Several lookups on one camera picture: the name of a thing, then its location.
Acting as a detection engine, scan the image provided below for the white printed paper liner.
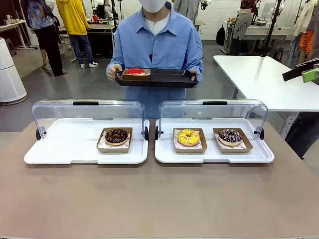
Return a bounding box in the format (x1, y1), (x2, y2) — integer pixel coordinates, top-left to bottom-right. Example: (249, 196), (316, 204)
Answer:
(216, 133), (246, 150)
(99, 131), (132, 150)
(173, 128), (204, 150)

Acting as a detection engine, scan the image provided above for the white air purifier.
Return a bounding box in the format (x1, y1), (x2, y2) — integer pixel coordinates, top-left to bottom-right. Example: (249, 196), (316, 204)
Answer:
(0, 37), (28, 103)

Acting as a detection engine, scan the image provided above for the person in patterned shirt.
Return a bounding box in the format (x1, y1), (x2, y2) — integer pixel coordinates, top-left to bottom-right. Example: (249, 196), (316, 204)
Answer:
(21, 0), (67, 77)

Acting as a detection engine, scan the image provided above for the white plastic display tray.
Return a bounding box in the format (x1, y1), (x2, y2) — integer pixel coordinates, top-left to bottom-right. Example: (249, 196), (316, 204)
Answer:
(155, 118), (275, 164)
(24, 118), (150, 165)

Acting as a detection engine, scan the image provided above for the person's right hand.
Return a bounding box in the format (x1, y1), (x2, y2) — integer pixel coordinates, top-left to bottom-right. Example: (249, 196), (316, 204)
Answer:
(106, 64), (124, 82)

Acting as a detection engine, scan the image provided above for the black hanging backpack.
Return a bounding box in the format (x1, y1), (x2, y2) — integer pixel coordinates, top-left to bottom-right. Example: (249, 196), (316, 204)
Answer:
(216, 24), (226, 47)

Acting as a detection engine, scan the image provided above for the white background table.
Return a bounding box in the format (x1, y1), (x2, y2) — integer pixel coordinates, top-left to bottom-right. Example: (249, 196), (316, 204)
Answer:
(0, 19), (34, 52)

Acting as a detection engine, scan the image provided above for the chocolate sprinkle donut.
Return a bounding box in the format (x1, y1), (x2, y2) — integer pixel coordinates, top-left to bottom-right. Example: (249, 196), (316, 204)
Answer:
(104, 128), (129, 146)

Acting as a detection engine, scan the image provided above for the red glazed donut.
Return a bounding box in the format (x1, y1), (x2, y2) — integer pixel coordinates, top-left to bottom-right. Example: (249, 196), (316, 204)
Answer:
(126, 68), (146, 76)
(122, 68), (152, 81)

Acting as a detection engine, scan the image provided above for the blue-sleeved left forearm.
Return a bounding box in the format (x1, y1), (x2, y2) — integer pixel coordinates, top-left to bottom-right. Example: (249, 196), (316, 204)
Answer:
(186, 54), (204, 74)

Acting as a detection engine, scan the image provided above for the person in yellow jacket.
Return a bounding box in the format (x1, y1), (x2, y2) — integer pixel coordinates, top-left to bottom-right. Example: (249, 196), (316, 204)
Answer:
(56, 0), (98, 69)

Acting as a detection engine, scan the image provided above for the white side table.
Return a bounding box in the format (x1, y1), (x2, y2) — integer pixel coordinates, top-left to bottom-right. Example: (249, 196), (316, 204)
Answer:
(213, 55), (319, 113)

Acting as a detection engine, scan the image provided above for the yellow glazed donut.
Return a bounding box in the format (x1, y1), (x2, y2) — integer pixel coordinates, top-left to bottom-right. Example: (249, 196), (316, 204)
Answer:
(177, 128), (200, 147)
(173, 127), (208, 154)

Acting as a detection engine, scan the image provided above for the black serving tray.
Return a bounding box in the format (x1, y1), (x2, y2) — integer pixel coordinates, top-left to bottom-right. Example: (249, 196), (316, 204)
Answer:
(114, 68), (199, 88)

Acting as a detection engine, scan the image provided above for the black stand pole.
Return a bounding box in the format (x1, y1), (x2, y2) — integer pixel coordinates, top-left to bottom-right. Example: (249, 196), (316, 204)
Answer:
(260, 0), (285, 58)

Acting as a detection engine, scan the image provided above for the person in blue shirt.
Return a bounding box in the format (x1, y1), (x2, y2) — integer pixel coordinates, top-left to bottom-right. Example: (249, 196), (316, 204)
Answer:
(106, 0), (204, 119)

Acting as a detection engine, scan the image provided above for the black background workbench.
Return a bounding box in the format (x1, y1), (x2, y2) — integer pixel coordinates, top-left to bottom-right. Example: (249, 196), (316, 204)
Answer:
(86, 19), (116, 59)

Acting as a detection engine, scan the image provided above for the chocolate sprinkled donut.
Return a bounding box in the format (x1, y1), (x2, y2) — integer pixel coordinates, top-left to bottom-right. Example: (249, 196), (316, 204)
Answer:
(96, 127), (134, 154)

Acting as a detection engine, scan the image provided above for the dark grey fabric cover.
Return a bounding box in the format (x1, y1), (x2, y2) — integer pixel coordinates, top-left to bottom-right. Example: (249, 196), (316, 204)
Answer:
(285, 112), (319, 160)

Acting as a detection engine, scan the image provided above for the person in grey hoodie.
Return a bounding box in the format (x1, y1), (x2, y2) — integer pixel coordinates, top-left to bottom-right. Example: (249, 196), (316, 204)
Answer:
(173, 0), (200, 24)

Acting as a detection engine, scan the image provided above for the clear plastic display lid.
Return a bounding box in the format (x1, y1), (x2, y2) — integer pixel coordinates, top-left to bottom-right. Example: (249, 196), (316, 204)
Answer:
(31, 99), (146, 140)
(159, 99), (269, 140)

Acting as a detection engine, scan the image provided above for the blue-sleeved right forearm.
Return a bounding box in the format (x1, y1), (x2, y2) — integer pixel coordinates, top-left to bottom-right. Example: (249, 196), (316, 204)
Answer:
(107, 53), (125, 69)

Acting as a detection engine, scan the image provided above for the chocolate donut white drizzle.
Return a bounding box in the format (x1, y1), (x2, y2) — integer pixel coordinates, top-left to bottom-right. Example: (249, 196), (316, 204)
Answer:
(218, 128), (243, 146)

